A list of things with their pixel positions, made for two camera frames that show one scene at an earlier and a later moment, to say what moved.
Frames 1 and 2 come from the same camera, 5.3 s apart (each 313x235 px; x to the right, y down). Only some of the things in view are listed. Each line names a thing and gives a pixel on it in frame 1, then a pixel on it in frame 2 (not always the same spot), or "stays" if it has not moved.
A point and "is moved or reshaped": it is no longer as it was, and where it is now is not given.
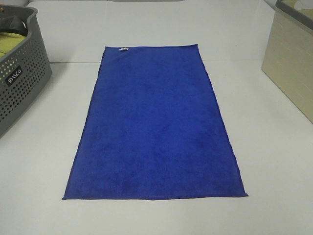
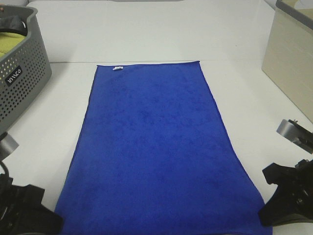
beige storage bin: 288,60 stays
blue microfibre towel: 154,130 is moved or reshaped
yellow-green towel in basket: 8,40 stays
